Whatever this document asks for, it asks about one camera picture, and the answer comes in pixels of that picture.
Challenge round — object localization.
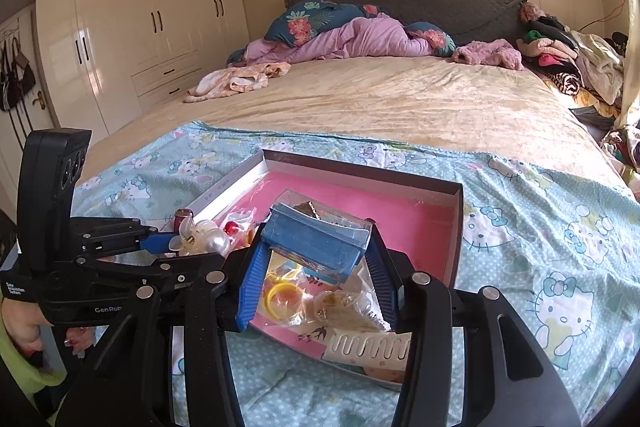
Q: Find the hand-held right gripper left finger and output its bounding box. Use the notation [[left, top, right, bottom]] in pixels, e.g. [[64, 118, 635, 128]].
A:
[[54, 227, 275, 427]]

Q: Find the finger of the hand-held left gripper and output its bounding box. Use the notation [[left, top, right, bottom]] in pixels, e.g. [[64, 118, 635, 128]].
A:
[[75, 253, 227, 296], [70, 217, 174, 258]]

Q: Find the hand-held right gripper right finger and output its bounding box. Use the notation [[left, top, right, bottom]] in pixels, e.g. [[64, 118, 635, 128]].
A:
[[364, 227, 585, 427]]

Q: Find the yellow bracelet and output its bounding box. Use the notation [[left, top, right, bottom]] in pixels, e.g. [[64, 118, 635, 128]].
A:
[[267, 264, 301, 284], [264, 282, 301, 320]]

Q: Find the clear bow clip with pearl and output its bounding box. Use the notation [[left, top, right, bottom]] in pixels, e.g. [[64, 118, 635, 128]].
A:
[[172, 214, 231, 258]]

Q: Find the white claw hair clip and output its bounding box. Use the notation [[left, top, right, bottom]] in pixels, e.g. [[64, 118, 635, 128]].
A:
[[320, 327, 415, 373]]

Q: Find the small blue box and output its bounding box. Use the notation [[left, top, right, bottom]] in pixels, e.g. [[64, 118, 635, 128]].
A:
[[260, 189, 376, 285]]

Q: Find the grey cardboard box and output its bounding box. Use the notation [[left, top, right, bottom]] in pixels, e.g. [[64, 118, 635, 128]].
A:
[[192, 149, 463, 393]]

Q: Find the person's left forearm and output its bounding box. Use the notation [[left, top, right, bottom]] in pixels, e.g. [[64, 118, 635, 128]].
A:
[[0, 317, 68, 425]]

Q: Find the person's left hand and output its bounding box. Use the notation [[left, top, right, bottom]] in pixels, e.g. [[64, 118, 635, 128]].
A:
[[0, 299, 98, 358]]

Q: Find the white brown hair clip in bag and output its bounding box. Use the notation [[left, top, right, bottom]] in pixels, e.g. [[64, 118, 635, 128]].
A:
[[300, 277, 398, 335]]

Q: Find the red hair accessory in bag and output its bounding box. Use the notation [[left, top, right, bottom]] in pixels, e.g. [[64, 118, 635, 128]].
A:
[[220, 214, 256, 248]]

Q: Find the black handbag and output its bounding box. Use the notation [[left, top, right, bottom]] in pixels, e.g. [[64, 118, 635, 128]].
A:
[[12, 39, 37, 90], [0, 42, 21, 112]]

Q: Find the printed blue blanket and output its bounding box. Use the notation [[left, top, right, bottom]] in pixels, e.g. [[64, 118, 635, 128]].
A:
[[70, 122, 640, 427]]

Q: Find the bed with beige bedspread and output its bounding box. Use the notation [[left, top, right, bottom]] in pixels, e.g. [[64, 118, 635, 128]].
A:
[[75, 57, 636, 208]]

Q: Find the pink floral garment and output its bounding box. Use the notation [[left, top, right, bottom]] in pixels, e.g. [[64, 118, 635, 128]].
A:
[[184, 61, 292, 104]]

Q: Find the white wardrobe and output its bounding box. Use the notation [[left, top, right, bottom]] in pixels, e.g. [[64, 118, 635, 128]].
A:
[[27, 0, 251, 140]]

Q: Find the purple quilt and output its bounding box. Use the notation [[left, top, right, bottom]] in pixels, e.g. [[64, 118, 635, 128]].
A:
[[242, 14, 436, 65]]

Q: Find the small floral pillow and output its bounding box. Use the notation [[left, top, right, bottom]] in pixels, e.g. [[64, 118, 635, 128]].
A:
[[407, 22, 457, 58]]

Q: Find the pink fuzzy garment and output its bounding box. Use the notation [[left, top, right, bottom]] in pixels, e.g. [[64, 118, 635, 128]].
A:
[[452, 39, 525, 72]]

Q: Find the large floral pillow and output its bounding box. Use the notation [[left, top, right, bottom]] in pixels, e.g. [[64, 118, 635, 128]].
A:
[[264, 0, 366, 48]]

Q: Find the grey padded headboard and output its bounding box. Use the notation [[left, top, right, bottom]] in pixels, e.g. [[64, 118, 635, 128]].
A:
[[284, 0, 530, 45]]

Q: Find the pile of clothes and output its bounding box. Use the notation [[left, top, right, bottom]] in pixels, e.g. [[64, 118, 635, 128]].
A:
[[517, 2, 640, 198]]

